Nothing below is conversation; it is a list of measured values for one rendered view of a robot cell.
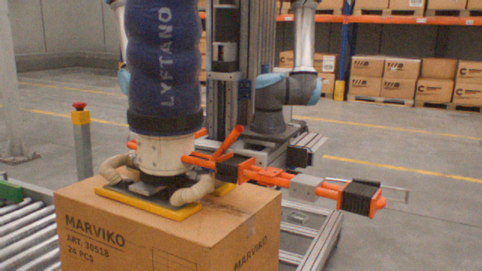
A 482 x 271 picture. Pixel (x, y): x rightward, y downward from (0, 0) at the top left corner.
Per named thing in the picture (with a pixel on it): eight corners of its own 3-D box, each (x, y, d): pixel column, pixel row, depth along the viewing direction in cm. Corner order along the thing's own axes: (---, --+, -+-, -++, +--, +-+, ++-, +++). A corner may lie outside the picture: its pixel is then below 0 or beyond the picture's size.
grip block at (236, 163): (212, 180, 112) (212, 159, 111) (231, 169, 121) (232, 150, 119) (238, 187, 108) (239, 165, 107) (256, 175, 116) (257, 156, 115)
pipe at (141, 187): (98, 180, 126) (96, 162, 125) (154, 158, 147) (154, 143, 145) (184, 208, 110) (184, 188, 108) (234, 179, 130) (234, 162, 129)
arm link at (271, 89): (253, 102, 172) (254, 71, 168) (285, 103, 173) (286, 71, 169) (254, 108, 161) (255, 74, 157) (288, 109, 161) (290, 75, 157)
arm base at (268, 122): (257, 123, 179) (258, 101, 176) (290, 127, 173) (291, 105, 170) (243, 131, 166) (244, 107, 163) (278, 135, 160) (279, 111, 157)
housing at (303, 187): (288, 196, 103) (288, 180, 102) (298, 187, 108) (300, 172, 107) (313, 203, 99) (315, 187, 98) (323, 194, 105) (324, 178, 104)
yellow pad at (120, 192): (93, 193, 126) (92, 178, 124) (118, 183, 134) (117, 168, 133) (180, 223, 109) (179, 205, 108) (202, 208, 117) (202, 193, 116)
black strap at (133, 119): (110, 123, 119) (109, 110, 118) (164, 110, 138) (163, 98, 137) (169, 135, 108) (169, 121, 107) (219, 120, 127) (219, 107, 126)
